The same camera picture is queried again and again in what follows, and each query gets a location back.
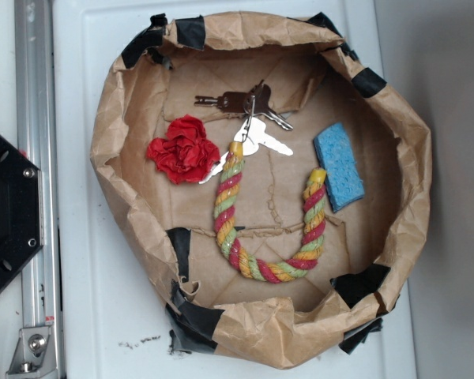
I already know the crumpled red paper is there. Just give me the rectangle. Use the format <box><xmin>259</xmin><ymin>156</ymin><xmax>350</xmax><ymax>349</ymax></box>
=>
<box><xmin>146</xmin><ymin>114</ymin><xmax>220</xmax><ymax>185</ymax></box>

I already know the silver key pointing right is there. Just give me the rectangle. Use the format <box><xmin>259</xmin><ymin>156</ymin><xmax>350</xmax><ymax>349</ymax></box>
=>
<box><xmin>246</xmin><ymin>83</ymin><xmax>295</xmax><ymax>132</ymax></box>

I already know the dark silver key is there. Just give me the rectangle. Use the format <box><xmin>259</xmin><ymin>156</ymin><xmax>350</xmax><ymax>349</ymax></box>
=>
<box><xmin>194</xmin><ymin>92</ymin><xmax>248</xmax><ymax>114</ymax></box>

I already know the blue sponge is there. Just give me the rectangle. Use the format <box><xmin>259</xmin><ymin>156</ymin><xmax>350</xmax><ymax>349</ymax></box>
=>
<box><xmin>314</xmin><ymin>122</ymin><xmax>365</xmax><ymax>212</ymax></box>

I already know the brown paper bag bin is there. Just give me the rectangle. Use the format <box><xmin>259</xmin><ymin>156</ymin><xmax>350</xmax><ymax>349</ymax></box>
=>
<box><xmin>90</xmin><ymin>12</ymin><xmax>432</xmax><ymax>369</ymax></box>

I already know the white plastic tray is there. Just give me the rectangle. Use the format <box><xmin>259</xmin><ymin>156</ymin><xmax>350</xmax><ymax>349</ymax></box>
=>
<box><xmin>53</xmin><ymin>1</ymin><xmax>416</xmax><ymax>378</ymax></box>

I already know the multicolored twisted rope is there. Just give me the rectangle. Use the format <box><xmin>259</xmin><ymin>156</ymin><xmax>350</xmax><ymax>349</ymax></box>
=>
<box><xmin>213</xmin><ymin>141</ymin><xmax>327</xmax><ymax>284</ymax></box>

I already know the silver key under rope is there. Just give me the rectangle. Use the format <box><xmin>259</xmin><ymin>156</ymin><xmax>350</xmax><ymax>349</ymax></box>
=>
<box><xmin>199</xmin><ymin>152</ymin><xmax>228</xmax><ymax>184</ymax></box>

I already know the metal key ring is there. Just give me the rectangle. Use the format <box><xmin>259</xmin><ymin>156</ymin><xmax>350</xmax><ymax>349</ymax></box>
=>
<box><xmin>240</xmin><ymin>95</ymin><xmax>258</xmax><ymax>143</ymax></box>

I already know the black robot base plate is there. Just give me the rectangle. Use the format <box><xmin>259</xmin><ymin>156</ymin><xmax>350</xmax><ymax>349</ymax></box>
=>
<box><xmin>0</xmin><ymin>135</ymin><xmax>43</xmax><ymax>294</ymax></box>

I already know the metal corner bracket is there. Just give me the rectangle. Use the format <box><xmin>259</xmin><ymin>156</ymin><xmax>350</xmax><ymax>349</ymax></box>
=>
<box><xmin>6</xmin><ymin>326</ymin><xmax>58</xmax><ymax>378</ymax></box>

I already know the aluminium extrusion rail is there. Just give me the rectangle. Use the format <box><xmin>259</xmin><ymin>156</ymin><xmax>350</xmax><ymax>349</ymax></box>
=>
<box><xmin>14</xmin><ymin>1</ymin><xmax>66</xmax><ymax>378</ymax></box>

